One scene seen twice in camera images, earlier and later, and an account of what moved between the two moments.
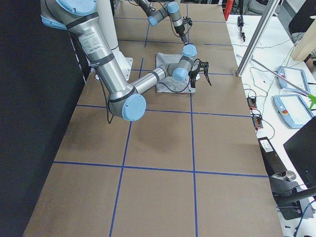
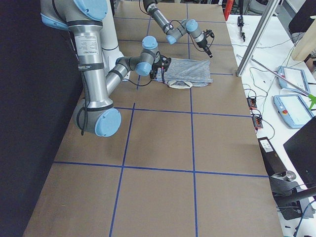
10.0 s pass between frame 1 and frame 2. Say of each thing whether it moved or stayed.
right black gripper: moved
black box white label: stayed
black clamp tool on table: stayed
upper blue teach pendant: stayed
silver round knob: stayed
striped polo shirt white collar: moved
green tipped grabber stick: stayed
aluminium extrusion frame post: stayed
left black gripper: moved
